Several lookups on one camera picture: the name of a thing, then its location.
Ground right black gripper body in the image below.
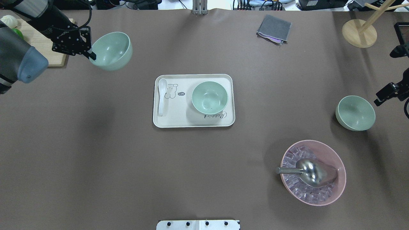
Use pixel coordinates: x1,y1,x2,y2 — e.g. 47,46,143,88
374,69,409,106

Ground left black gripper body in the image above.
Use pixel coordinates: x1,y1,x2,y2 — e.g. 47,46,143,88
52,26,92,56

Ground green bowl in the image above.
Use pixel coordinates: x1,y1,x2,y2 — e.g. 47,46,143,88
89,32,133,71
335,96,376,131
191,81,229,115

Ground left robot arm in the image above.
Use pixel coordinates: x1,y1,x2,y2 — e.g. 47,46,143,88
0,0,96,94

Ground wooden cutting board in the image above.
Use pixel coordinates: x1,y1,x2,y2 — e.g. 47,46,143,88
0,19,67,67

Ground green lime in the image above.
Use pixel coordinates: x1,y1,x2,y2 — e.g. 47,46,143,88
12,28,24,39

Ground dark framed tray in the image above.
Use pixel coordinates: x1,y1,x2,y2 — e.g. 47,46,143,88
393,22,409,45

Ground white steamed bun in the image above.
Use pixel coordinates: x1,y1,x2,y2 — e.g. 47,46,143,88
0,15,19,29

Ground wooden mug stand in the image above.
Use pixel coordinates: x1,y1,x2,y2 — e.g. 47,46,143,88
342,0,409,48

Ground white ceramic spoon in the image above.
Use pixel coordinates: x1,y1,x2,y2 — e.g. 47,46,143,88
158,78,167,116

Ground cream rabbit tray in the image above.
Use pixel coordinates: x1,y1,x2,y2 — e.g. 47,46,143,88
152,74,235,128

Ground metal ice scoop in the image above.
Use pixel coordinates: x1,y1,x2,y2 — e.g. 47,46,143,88
275,158,338,188

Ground pink bowl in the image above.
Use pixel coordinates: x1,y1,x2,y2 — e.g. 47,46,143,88
280,140,347,206

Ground green bowl on tray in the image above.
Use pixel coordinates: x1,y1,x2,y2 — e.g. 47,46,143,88
191,81,229,115

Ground grey folded cloth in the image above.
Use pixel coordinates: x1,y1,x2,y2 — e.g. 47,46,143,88
256,15,292,45

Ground ice cubes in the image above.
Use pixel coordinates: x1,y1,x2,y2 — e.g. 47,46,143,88
281,145,335,204

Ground aluminium camera post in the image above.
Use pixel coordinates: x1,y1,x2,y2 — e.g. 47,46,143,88
192,0,208,15

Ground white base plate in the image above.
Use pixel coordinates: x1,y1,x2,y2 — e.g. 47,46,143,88
156,219,241,230

